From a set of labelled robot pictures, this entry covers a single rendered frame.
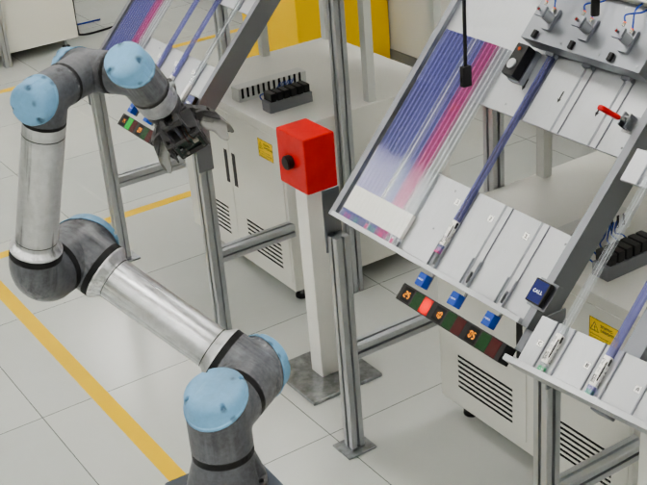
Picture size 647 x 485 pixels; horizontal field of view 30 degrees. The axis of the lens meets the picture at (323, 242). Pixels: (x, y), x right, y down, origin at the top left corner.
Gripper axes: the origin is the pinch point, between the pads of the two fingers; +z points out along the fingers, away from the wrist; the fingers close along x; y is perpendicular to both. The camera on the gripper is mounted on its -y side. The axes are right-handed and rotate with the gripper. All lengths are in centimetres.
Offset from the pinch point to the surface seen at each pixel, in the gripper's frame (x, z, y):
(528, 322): 39, 34, 51
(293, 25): 30, 252, -224
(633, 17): 87, 18, 13
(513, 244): 45, 38, 33
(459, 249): 35, 44, 25
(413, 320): 17, 103, 7
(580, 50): 76, 25, 9
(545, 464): 28, 58, 70
